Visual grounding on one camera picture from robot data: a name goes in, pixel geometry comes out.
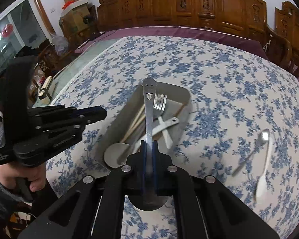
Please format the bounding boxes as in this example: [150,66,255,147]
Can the steel smiley-handle spoon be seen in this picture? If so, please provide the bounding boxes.
[129,77,167,211]

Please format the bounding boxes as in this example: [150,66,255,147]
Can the white plastic fork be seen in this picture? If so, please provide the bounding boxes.
[158,116,173,149]

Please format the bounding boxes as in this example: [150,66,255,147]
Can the white plastic ladle spoon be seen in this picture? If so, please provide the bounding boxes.
[104,117,180,168]

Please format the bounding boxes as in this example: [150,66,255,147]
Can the cream chopstick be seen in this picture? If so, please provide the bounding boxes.
[121,114,145,142]
[125,104,145,135]

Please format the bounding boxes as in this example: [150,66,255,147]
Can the small steel spoon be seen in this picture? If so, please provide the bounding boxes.
[232,128,270,177]

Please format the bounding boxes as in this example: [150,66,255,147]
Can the steel fork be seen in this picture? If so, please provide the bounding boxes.
[145,94,167,141]

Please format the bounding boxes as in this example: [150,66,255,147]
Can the person's left hand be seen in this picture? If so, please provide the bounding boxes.
[0,163,46,192]

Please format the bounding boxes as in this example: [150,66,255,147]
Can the cream box on table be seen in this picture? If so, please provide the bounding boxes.
[38,76,55,105]

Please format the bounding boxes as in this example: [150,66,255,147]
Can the metal rectangular tray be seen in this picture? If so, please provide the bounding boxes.
[95,82,191,169]

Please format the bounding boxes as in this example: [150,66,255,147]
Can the small wooden chair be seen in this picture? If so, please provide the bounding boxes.
[37,44,75,77]

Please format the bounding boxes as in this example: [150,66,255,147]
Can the plastic bag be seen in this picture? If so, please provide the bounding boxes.
[51,32,70,56]

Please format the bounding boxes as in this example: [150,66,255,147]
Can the black small fan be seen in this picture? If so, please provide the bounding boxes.
[83,15,94,25]

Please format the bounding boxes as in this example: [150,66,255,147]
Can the stacked cardboard boxes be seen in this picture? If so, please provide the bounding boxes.
[59,0,96,39]

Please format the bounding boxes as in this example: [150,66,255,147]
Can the carved wooden sofa bench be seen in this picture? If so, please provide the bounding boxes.
[96,0,293,65]

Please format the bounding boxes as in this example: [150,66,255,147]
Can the carved wooden armchair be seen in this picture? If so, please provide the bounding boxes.
[275,1,299,78]

